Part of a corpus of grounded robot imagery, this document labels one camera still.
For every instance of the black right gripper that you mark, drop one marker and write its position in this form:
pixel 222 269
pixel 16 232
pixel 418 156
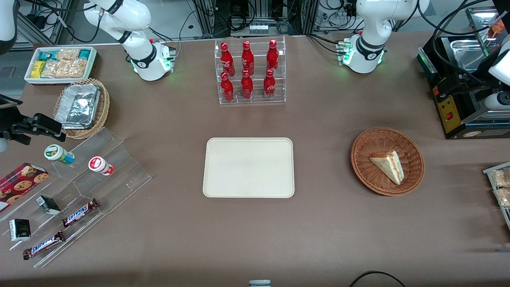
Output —
pixel 8 122

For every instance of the triangular sandwich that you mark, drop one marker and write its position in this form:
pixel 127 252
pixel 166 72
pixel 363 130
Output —
pixel 388 165

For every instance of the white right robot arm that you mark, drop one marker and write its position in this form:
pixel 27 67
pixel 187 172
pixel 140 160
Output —
pixel 135 36

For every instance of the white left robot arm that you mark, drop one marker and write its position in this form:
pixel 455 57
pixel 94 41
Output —
pixel 366 44

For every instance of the light tan wicker basket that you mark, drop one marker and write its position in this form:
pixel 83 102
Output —
pixel 104 107

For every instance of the cream rectangular tray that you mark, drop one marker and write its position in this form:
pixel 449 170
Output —
pixel 249 167

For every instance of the brown round wicker basket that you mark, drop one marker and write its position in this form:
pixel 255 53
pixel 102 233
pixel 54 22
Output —
pixel 368 171

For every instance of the steel tray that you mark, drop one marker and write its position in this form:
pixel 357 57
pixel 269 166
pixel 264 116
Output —
pixel 470 54

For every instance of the grey tray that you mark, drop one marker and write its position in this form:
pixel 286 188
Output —
pixel 488 170

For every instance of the white cup green label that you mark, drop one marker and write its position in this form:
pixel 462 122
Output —
pixel 57 154

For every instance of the aluminium foil container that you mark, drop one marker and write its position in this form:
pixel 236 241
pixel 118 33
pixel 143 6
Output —
pixel 77 105

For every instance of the red plaid cookie box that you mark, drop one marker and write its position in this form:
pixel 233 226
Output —
pixel 20 184

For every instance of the yellow snack packet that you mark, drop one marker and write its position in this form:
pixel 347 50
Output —
pixel 38 69

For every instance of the clear bag of crackers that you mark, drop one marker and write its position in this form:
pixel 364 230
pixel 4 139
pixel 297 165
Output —
pixel 67 54
pixel 63 68

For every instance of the small black box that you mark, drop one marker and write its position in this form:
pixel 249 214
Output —
pixel 20 230
pixel 48 205

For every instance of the white cup red label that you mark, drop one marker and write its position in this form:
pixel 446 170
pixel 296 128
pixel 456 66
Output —
pixel 99 165

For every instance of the teal snack packet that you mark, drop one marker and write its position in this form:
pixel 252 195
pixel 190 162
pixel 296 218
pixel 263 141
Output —
pixel 85 53
pixel 48 55

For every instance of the white plastic bin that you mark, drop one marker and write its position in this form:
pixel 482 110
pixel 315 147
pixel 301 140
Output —
pixel 92 63

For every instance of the Snickers chocolate bar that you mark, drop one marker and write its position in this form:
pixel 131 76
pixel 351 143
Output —
pixel 79 212
pixel 43 245

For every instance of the clear acrylic stepped shelf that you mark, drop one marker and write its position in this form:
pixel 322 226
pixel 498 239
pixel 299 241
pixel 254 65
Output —
pixel 119 187

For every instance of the red cola bottle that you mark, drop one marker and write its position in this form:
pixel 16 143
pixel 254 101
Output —
pixel 272 57
pixel 247 59
pixel 247 86
pixel 227 88
pixel 269 85
pixel 226 59

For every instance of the clear acrylic bottle rack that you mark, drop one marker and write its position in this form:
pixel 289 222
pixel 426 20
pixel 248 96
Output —
pixel 257 97

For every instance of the white power strip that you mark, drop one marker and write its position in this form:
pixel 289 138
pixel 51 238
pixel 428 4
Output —
pixel 259 28

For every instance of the small grey object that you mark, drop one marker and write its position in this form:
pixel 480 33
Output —
pixel 259 283

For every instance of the black machine yellow panel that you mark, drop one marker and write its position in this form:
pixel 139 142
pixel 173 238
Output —
pixel 452 115

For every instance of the clear snack bag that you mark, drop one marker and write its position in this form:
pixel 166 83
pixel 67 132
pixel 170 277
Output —
pixel 503 197
pixel 501 178

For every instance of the small orange object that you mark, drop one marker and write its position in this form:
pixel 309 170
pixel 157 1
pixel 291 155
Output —
pixel 497 28

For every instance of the aluminium profile frame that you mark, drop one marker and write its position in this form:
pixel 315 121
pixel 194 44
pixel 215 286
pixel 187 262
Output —
pixel 255 12

